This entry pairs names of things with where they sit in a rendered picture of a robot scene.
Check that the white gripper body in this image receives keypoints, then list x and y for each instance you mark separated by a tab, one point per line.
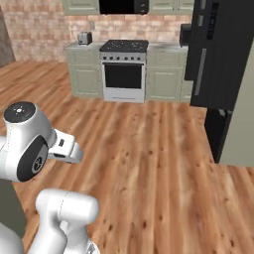
76	154

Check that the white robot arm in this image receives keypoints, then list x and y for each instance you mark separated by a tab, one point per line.
29	139

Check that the pale green fridge housing panel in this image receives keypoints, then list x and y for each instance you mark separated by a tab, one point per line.
239	129

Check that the black fridge door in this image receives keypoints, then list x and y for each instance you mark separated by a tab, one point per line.
225	56

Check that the pale green base cupboards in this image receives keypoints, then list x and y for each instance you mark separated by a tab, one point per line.
165	74
84	71

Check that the white oven with black hob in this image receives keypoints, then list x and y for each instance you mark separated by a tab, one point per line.
123	71

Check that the silver toaster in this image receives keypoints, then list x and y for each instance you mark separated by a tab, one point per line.
84	38

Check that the black microwave oven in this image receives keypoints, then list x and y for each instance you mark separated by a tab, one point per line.
124	6

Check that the black coffee machine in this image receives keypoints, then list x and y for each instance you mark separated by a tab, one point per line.
185	34

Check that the white wall socket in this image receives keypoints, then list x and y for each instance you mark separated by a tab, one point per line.
92	25

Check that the pale green wall cupboards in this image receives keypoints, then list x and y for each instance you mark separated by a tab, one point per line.
81	6
171	6

